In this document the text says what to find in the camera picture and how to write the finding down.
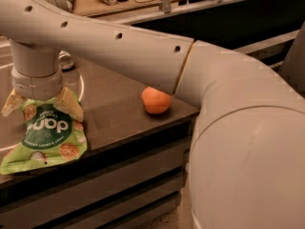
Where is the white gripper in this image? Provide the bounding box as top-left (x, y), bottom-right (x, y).
top-left (1, 69), bottom-right (84, 122)

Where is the green rice chip bag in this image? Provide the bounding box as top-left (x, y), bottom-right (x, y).
top-left (0, 99), bottom-right (88, 175)

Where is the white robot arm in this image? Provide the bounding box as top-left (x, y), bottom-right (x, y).
top-left (0, 0), bottom-right (305, 229)

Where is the silver soda can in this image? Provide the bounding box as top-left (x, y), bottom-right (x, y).
top-left (58, 51), bottom-right (73, 70)

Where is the orange fruit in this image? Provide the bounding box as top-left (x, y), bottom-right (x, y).
top-left (141, 87), bottom-right (171, 115)

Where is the dark drawer cabinet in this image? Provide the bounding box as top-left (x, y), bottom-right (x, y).
top-left (0, 105), bottom-right (200, 229)

